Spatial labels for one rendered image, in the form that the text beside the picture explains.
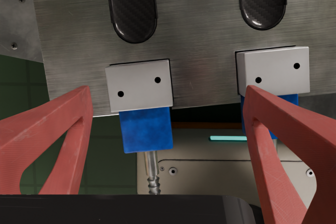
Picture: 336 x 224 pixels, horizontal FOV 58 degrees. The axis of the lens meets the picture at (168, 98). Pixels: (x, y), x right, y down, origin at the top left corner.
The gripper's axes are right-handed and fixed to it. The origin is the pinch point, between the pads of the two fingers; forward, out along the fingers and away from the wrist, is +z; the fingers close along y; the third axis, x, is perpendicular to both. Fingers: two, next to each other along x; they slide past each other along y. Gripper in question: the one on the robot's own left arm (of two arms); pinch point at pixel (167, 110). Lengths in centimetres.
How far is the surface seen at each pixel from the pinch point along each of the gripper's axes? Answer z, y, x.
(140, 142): 8.9, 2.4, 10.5
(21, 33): 19.3, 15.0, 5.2
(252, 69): 10.6, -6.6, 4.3
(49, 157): 72, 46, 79
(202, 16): 14.9, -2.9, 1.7
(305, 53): 11.1, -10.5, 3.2
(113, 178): 68, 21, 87
